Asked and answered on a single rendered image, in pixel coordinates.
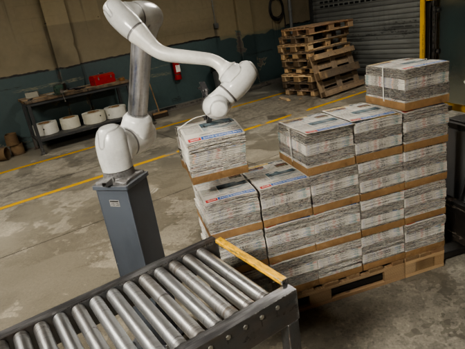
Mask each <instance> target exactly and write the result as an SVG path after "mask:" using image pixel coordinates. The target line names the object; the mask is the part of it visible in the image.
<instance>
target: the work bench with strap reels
mask: <svg viewBox="0 0 465 349"><path fill-rule="evenodd" d="M89 81H90V84H88V85H84V86H81V87H85V88H83V89H77V90H74V89H69V90H64V94H63V95H64V97H63V95H62V94H60V95H56V96H54V95H53V94H54V92H51V93H45V94H41V95H39V97H34V98H33V99H32V100H29V99H30V98H27V99H26V98H21V99H18V101H19V102H20V103H21V106H22V109H23V111H24V115H25V117H26V121H27V124H28V128H29V130H30V134H31V136H32V139H33V143H34V146H35V148H34V149H35V150H36V149H39V148H40V150H41V152H42V154H41V155H45V154H47V153H45V151H44V146H43V144H42V142H44V141H49V140H52V139H55V138H59V137H63V136H68V135H71V134H75V133H78V132H83V131H87V130H89V129H94V128H97V127H102V126H104V125H108V124H112V123H117V122H120V121H122V117H123V116H124V115H125V114H126V113H127V108H126V105H124V104H123V103H122V98H121V95H120V89H119V87H123V86H126V87H127V92H128V95H129V80H123V81H119V79H115V74H114V73H113V72H108V73H105V72H102V73H101V74H100V73H98V74H97V75H92V76H89ZM115 88H116V91H117V94H118V99H119V103H120V104H119V105H112V106H108V107H105V108H104V109H96V110H92V111H87V112H84V113H83V114H82V119H83V121H84V122H80V119H79V116H78V115H72V116H65V117H63V118H60V124H61V127H59V128H58V125H57V121H56V120H47V121H43V122H40V123H36V122H35V118H34V116H33V112H32V109H31V107H33V106H36V105H42V104H46V103H49V102H55V101H58V100H64V98H65V99H68V98H74V97H77V96H83V95H87V94H90V93H95V92H99V91H105V90H109V89H115ZM28 100H29V101H28ZM26 107H27V108H28V112H29V115H30V119H31V121H32V124H33V127H32V125H31V123H30V119H29V117H28V112H27V110H26ZM33 130H34V132H33ZM37 142H38V143H39V147H38V144H37Z"/></svg>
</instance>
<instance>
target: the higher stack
mask: <svg viewBox="0 0 465 349"><path fill-rule="evenodd" d="M449 63H450V61H447V60H427V58H426V59H419V58H403V59H397V60H391V61H387V62H381V63H377V64H371V65H368V66H366V68H365V69H366V75H365V77H366V79H365V82H366V96H371V97H375V98H382V99H383V101H384V99H386V100H391V101H395V102H402V103H408V102H414V101H418V100H423V99H426V98H432V97H436V96H441V95H445V94H448V92H449V91H450V86H449V85H450V83H449V82H450V81H449V79H448V76H449V75H448V74H449ZM368 104H369V105H374V106H377V107H381V108H384V109H389V110H391V111H395V112H398V113H400V114H402V128H401V129H402V130H401V131H402V144H405V145H406V144H409V143H414V142H417V141H422V140H426V139H429V138H434V137H438V136H443V135H445V134H447V133H448V127H449V126H448V122H449V113H448V110H449V109H448V108H449V107H448V106H449V104H448V103H444V102H442V103H439V104H436V105H430V106H427V107H421V108H418V109H412V110H409V111H401V110H398V109H393V108H389V107H384V106H380V105H375V104H372V103H368ZM446 148H447V147H446V143H445V142H443V143H438V144H434V145H430V146H427V147H422V148H419V149H415V150H410V151H407V152H404V151H403V152H402V153H403V157H402V158H403V163H402V165H403V169H402V171H404V175H405V177H404V182H405V186H406V183H407V182H409V181H414V180H417V179H421V178H424V177H429V176H432V175H437V174H440V173H443V172H446V171H447V160H446V157H447V153H446ZM446 189H447V188H446V180H445V179H442V180H439V181H434V182H431V183H429V184H424V185H421V186H416V187H414V188H409V189H404V190H403V191H404V193H405V194H404V196H405V197H404V205H403V206H404V218H405V219H406V218H408V217H412V216H415V215H419V214H422V213H427V212H430V211H434V210H437V209H439V208H443V207H445V203H446V202H445V201H446V199H445V197H446ZM445 222H446V215H445V214H441V215H437V216H434V217H429V218H427V219H424V220H420V221H417V222H413V223H410V224H406V225H403V226H402V227H403V234H404V240H405V241H404V251H405V252H408V251H411V250H414V249H418V248H421V247H424V246H427V245H430V244H434V243H437V242H441V241H444V239H445V238H444V234H445V233H444V226H445V225H444V223H445ZM403 261H404V263H405V278H407V277H411V276H414V275H417V274H420V273H423V272H425V271H429V270H431V269H436V268H438V267H442V266H444V247H439V248H437V249H433V250H430V251H427V252H424V253H420V254H417V255H415V256H411V257H408V258H403Z"/></svg>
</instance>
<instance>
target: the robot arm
mask: <svg viewBox="0 0 465 349"><path fill-rule="evenodd" d="M103 13H104V15H105V17H106V18H107V20H108V22H109V23H110V24H111V25H112V26H113V27H114V28H115V29H116V30H117V31H118V32H119V33H120V34H121V35H122V36H123V37H125V38H126V39H128V40H129V41H130V42H131V53H130V67H129V97H128V112H127V113H126V114H125V115H124V116H123V117H122V122H121V124H120V125H117V124H114V123H112V124H108V125H104V126H102V127H100V128H99V129H98V131H97V132H96V136H95V148H96V152H97V155H98V160H99V163H100V167H101V168H102V173H103V178H102V179H101V180H99V181H97V182H96V183H95V184H96V185H97V186H103V187H108V186H111V185H119V186H126V185H127V184H128V183H129V182H130V181H132V180H133V179H135V178H136V177H137V176H139V175H141V174H142V173H144V170H135V169H134V165H133V161H132V159H133V158H134V157H135V156H136V155H138V154H140V153H141V152H144V151H145V150H146V149H148V148H149V147H150V146H151V145H152V144H153V143H154V141H155V139H156V128H155V126H154V124H153V122H152V118H151V116H150V115H149V114H148V113H147V110H148V100H149V80H150V69H151V59H152V57H155V58H156V59H158V60H162V61H165V62H173V63H181V64H198V65H206V66H211V67H212V68H214V69H215V70H216V71H217V73H218V74H219V80H220V82H221V84H220V85H219V86H218V87H217V88H216V89H215V90H214V91H213V92H212V93H211V94H208V92H209V89H208V88H207V86H206V84H205V82H204V81H203V82H199V84H200V87H198V88H197V89H200V90H201V93H202V98H203V100H202V101H201V107H202V110H203V111H204V113H205V114H206V115H205V116H202V117H203V118H204V120H206V124H207V123H211V122H212V119H217V120H218V119H222V118H224V117H225V116H226V115H227V114H228V112H229V111H230V109H231V108H232V106H233V105H234V104H235V103H236V102H237V101H238V100H239V99H240V98H241V97H243V96H244V95H245V94H246V92H247V91H248V90H249V89H250V88H251V87H252V85H253V83H254V82H255V80H256V77H257V68H256V67H255V65H254V64H253V63H252V62H251V61H248V60H245V61H241V62H240V63H239V64H238V63H236V62H228V61H226V60H225V59H223V58H222V57H219V56H218V55H215V54H212V53H206V52H200V51H189V50H183V49H177V48H170V47H166V46H164V45H162V44H161V43H159V42H158V41H157V40H156V36H157V34H158V31H159V28H160V27H161V25H162V23H163V13H162V10H161V9H160V8H159V7H158V6H157V5H156V4H155V3H152V2H149V1H123V2H122V1H121V0H107V1H106V2H105V4H104V6H103Z"/></svg>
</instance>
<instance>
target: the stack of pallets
mask: <svg viewBox="0 0 465 349"><path fill-rule="evenodd" d="M341 22H345V26H343V27H341V26H340V23H341ZM350 26H354V25H353V19H341V20H334V21H323V22H319V23H314V24H308V25H303V26H297V27H292V28H286V29H282V30H281V32H282V37H278V39H279V41H280V43H279V46H277V49H278V53H279V54H280V55H281V61H282V67H284V74H282V75H281V76H282V84H283V89H285V91H286V96H289V95H292V94H295V93H297V96H305V95H307V94H311V97H316V96H319V95H320V94H319V92H318V91H319V89H318V88H317V86H316V84H317V82H316V81H315V79H314V76H313V75H314V73H313V72H312V66H311V65H310V63H309V58H308V57H311V56H313V55H317V54H320V53H324V52H327V51H332V50H336V49H337V46H339V45H342V48H344V47H347V46H349V44H350V42H347V35H348V34H349V27H350ZM336 30H340V35H336ZM290 31H293V34H290ZM322 34H323V36H322ZM335 38H338V42H335V43H334V41H333V39H335ZM288 39H291V41H290V42H287V40H288ZM320 42H322V43H321V44H320ZM287 47H290V49H289V50H287V49H286V48H287ZM289 55H292V56H291V57H289ZM290 62H293V63H292V64H290ZM292 69H296V70H294V71H292ZM290 77H293V78H290ZM291 84H292V85H291Z"/></svg>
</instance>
